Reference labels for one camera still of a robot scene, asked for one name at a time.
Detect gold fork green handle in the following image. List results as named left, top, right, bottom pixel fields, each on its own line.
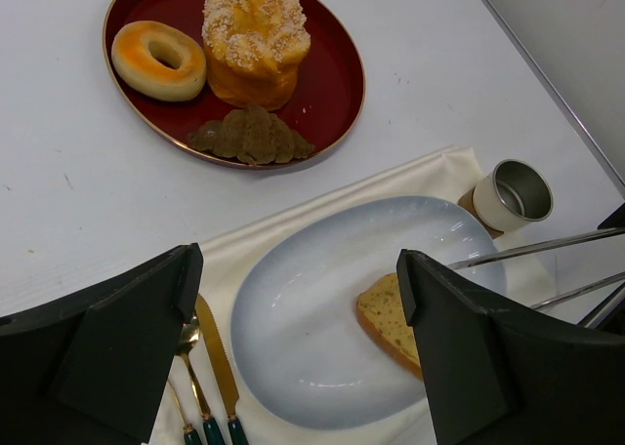
left=167, top=380, right=202, bottom=445

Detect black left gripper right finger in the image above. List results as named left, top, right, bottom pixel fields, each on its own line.
left=396, top=250, right=624, bottom=444

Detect sugared brioche bun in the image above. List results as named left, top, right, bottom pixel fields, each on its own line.
left=201, top=0, right=312, bottom=111

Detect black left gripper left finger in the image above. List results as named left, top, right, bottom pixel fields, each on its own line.
left=1, top=244, right=203, bottom=444

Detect metal cup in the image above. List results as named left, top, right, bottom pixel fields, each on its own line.
left=457, top=159, right=554, bottom=239

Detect cream cloth placemat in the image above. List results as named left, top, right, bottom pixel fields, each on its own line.
left=148, top=144, right=563, bottom=445

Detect gold knife green handle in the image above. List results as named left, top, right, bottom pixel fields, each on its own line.
left=195, top=294, right=249, bottom=445

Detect pale blue oval plate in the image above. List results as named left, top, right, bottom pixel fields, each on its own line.
left=230, top=196, right=495, bottom=429

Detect brown croissant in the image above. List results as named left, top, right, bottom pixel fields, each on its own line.
left=188, top=103, right=314, bottom=166

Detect metal tongs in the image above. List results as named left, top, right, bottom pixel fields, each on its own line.
left=446, top=227, right=625, bottom=330

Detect bagel bread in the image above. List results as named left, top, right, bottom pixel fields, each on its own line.
left=111, top=20, right=207, bottom=102

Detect bread slice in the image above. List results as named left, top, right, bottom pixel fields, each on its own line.
left=355, top=273, right=423, bottom=380

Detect gold spoon green handle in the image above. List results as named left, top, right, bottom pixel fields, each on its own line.
left=175, top=311, right=229, bottom=445

